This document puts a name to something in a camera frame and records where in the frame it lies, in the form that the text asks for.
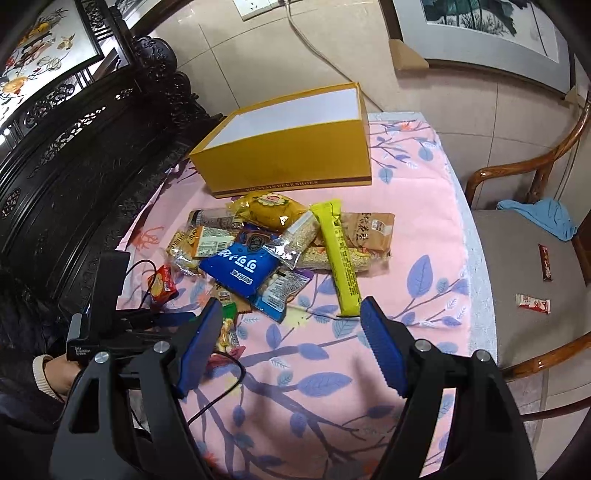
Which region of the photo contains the small red snack packet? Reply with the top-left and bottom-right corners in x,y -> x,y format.
150,265 -> 178,304

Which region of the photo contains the yellow cardboard box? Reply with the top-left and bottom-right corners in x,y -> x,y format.
189,82 -> 373,199

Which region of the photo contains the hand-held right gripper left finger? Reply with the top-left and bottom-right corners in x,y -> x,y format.
50,298 -> 225,480

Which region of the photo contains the clear sesame snack packet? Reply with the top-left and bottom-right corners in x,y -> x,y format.
265,210 -> 321,271

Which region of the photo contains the person's left hand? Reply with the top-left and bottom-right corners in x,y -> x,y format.
45,357 -> 80,394

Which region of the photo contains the white power cable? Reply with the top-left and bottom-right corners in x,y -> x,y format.
283,0 -> 370,112

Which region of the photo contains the grey brown snack packet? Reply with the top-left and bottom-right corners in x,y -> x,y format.
187,207 -> 241,229

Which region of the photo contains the blue white print snack packet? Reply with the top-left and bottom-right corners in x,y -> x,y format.
198,224 -> 282,298

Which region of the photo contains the yellow candy packet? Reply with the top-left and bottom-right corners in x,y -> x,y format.
165,228 -> 206,278

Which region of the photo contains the pink floral tablecloth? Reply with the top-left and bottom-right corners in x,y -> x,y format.
115,111 -> 497,480

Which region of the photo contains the framed ink painting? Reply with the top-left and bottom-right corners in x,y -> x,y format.
379,0 -> 573,100

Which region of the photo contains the red white snack packet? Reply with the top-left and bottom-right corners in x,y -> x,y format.
516,294 -> 551,315

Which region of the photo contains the yellow orange flower snack packet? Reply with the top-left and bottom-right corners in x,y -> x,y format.
231,191 -> 309,234

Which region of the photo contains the blue cloth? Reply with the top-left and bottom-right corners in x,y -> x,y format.
496,198 -> 579,241

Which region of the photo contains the cardboard corner protector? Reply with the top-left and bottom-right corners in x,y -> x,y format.
389,39 -> 428,72

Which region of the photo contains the brown paper snack packet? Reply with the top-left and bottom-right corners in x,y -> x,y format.
342,211 -> 396,259

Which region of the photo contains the blue clear nut packet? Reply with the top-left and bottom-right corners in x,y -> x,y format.
249,270 -> 315,323

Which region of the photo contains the black cable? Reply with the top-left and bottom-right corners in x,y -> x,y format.
124,261 -> 247,430

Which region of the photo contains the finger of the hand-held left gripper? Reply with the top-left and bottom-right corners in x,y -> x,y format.
139,312 -> 198,333

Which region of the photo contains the painted flower panel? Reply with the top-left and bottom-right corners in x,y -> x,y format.
0,0 -> 105,125

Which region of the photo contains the small brown snack packet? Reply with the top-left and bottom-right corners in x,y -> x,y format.
210,281 -> 238,308

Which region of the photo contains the orange label snack packet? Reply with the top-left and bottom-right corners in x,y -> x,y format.
191,225 -> 245,259

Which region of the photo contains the carved dark wood furniture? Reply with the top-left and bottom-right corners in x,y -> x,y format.
0,0 -> 227,296

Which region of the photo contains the wooden armchair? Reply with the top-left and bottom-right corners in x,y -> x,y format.
464,92 -> 591,421

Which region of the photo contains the dark red snack bar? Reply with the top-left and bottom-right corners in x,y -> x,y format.
538,244 -> 555,281

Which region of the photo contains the person's left forearm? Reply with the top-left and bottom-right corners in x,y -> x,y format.
0,355 -> 65,432

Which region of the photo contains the long yellow snack bar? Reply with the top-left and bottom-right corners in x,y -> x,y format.
309,200 -> 362,318

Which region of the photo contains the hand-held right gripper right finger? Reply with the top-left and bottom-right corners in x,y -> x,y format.
360,296 -> 539,480

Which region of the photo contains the clear sesame bar packet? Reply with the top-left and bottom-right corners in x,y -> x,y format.
295,244 -> 391,278

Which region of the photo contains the white wall outlet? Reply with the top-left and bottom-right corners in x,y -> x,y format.
232,0 -> 280,20

